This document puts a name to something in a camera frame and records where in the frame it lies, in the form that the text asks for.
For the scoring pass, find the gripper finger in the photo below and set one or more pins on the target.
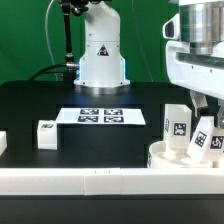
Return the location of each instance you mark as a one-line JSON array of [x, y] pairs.
[[199, 102], [220, 114]]

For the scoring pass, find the white U-shaped fence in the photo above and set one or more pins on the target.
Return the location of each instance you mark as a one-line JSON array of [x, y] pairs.
[[106, 181]]

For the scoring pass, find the white marker sheet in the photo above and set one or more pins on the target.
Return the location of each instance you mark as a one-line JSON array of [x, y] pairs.
[[101, 116]]

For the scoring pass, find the white round stool seat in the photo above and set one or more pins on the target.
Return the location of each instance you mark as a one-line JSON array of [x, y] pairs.
[[159, 157]]

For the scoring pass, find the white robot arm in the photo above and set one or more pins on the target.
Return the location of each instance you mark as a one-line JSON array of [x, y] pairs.
[[194, 50]]

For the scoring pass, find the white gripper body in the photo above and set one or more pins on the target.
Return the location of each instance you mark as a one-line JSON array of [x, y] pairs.
[[200, 73]]

